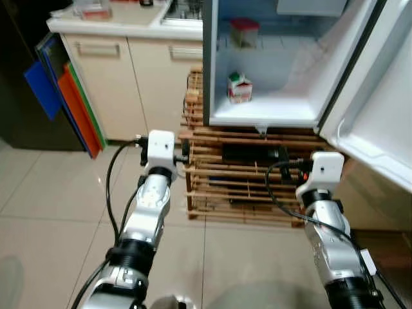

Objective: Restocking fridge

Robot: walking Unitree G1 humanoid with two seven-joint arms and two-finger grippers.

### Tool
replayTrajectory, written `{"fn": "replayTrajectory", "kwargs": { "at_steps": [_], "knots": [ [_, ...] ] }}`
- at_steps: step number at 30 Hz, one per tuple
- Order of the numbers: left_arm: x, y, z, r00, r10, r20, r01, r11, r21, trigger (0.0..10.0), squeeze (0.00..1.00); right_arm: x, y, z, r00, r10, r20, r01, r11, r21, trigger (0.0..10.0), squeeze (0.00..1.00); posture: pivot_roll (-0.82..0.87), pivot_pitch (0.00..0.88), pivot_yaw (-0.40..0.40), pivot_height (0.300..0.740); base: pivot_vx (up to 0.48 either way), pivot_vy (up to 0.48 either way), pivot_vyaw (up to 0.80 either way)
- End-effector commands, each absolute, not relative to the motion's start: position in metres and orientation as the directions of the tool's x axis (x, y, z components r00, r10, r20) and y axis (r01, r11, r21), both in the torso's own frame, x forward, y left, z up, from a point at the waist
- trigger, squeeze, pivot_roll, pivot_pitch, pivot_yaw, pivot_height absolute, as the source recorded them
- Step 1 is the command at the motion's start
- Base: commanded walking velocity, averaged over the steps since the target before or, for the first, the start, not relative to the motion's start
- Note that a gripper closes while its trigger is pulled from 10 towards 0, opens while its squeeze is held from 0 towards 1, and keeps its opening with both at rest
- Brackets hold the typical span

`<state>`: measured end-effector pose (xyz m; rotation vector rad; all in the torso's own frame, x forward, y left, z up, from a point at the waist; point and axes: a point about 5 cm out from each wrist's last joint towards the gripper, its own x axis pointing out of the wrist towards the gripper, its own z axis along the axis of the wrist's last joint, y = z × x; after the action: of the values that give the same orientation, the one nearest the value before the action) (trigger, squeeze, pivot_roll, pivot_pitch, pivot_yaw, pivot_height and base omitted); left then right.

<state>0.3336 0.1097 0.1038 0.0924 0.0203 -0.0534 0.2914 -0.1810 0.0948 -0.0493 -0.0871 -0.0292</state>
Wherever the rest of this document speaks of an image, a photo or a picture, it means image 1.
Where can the cream kitchen cabinet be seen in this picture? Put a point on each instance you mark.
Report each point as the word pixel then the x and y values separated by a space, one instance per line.
pixel 116 84

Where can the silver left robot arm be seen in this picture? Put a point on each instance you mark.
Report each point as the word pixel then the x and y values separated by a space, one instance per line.
pixel 145 219

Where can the grey mini fridge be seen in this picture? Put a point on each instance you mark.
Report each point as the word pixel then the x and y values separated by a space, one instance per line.
pixel 290 71

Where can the orange cutting board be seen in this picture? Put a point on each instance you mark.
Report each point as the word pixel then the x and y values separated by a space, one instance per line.
pixel 77 109

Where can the green cutting board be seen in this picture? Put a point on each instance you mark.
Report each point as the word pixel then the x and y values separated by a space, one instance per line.
pixel 87 103

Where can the dark tall appliance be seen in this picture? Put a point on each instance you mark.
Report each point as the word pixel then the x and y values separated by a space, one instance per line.
pixel 26 64

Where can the white freezer compartment flap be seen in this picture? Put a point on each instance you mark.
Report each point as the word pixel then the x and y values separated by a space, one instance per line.
pixel 312 6

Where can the mini fridge door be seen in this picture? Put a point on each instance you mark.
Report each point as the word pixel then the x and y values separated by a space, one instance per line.
pixel 380 109

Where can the black power adapter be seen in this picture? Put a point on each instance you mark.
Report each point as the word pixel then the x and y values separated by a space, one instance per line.
pixel 251 154

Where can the wooden slatted rack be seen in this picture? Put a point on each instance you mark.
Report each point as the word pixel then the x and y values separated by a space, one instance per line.
pixel 212 136

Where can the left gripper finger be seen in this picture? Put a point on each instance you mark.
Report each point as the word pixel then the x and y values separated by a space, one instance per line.
pixel 186 151

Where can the blue cutting board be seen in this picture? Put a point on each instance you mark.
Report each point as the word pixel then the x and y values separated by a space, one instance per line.
pixel 42 90

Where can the small milk carton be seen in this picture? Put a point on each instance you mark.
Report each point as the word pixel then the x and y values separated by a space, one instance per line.
pixel 239 91

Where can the steel sink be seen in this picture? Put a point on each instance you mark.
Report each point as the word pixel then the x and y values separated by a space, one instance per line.
pixel 183 11

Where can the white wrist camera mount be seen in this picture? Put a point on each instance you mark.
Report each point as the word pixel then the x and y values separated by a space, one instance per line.
pixel 325 168
pixel 161 148

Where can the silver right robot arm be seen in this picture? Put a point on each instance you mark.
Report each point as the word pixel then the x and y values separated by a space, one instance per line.
pixel 328 251

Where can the white counter unit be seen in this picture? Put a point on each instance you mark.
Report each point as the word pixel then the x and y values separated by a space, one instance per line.
pixel 373 206

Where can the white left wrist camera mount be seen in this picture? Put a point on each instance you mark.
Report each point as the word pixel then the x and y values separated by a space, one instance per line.
pixel 161 148

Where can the jar with red lid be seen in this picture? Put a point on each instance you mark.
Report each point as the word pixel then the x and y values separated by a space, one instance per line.
pixel 244 26

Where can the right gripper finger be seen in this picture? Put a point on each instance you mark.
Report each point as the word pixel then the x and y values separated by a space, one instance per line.
pixel 284 175

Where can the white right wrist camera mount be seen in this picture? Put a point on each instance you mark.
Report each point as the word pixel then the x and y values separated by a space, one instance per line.
pixel 325 168

